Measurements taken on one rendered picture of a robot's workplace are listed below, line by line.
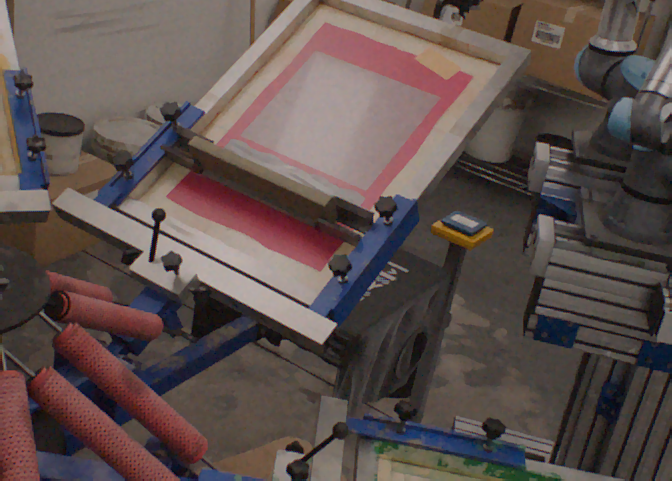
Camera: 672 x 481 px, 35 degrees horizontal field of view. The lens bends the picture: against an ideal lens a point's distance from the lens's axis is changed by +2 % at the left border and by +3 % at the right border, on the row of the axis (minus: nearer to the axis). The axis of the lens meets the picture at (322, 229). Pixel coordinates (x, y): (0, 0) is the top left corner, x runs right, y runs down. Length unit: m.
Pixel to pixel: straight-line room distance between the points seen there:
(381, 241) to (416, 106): 0.42
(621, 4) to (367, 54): 0.69
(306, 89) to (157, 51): 2.64
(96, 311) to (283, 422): 1.92
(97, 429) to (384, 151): 0.97
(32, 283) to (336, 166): 0.84
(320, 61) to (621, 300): 0.86
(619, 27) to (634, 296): 0.76
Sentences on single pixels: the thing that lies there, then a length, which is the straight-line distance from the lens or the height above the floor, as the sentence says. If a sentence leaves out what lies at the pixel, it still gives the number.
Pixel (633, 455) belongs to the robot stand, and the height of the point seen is 0.61.
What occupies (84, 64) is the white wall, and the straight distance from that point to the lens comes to 4.71.
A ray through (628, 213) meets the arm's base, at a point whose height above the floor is 1.31.
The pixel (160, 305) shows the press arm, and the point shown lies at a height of 1.10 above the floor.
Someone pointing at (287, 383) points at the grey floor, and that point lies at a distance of 3.82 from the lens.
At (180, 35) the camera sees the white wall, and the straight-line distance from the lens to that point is 5.12.
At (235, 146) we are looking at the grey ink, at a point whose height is 1.26.
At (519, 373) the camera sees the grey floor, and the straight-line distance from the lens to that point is 4.23.
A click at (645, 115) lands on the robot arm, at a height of 1.58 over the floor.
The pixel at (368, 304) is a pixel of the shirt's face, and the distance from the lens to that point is 2.45.
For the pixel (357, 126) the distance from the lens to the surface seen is 2.33.
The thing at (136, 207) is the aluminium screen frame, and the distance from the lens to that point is 2.25.
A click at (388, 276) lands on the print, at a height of 0.95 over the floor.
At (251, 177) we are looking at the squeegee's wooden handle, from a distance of 2.16.
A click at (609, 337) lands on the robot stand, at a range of 2.51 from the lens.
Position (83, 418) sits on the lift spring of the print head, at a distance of 1.59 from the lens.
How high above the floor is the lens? 2.14
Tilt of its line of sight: 26 degrees down
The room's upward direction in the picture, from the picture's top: 11 degrees clockwise
